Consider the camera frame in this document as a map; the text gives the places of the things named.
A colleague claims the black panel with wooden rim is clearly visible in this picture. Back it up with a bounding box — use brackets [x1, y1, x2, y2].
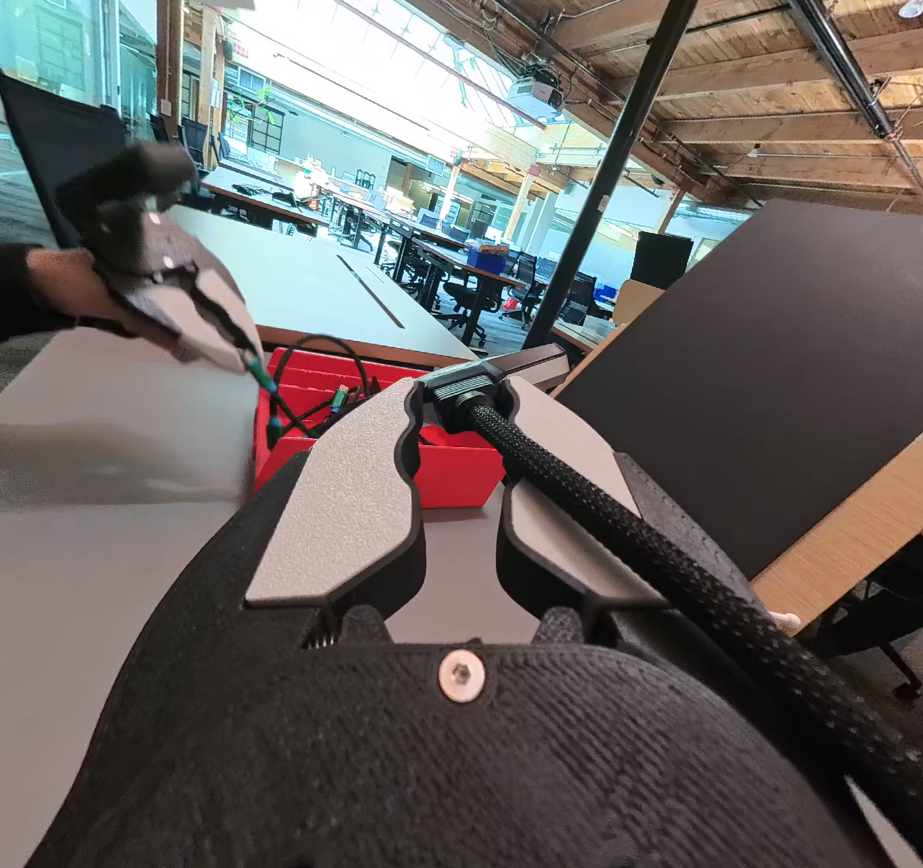
[551, 199, 923, 631]

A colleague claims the black metal pole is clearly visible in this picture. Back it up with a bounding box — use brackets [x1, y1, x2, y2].
[521, 0, 725, 350]

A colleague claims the black office chair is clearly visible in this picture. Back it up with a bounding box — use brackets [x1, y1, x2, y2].
[0, 71, 131, 249]

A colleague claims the cardboard box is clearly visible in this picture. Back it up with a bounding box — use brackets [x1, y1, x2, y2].
[611, 278, 666, 328]

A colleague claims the ceiling projector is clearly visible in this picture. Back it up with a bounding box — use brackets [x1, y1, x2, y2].
[505, 67, 565, 122]

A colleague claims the person's left hand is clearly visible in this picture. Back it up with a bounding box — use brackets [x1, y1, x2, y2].
[25, 246, 183, 362]

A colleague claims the thick black braided cable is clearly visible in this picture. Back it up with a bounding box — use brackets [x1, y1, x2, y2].
[417, 365, 923, 836]

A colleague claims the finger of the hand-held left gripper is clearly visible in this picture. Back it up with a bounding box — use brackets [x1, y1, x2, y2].
[193, 268, 265, 362]
[121, 286, 248, 376]

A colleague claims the row of office desks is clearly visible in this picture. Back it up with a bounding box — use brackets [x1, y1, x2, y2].
[205, 161, 621, 350]

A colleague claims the wooden post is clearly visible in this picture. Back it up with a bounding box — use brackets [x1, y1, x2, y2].
[155, 0, 185, 140]

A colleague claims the green potted plant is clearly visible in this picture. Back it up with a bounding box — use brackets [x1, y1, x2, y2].
[227, 85, 278, 127]

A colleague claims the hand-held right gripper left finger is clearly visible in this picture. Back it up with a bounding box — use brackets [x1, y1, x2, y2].
[244, 377, 428, 620]

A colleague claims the red plastic bin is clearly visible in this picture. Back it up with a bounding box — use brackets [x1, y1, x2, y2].
[252, 347, 507, 510]

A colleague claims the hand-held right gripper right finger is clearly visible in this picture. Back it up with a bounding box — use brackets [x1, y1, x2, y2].
[496, 376, 670, 620]

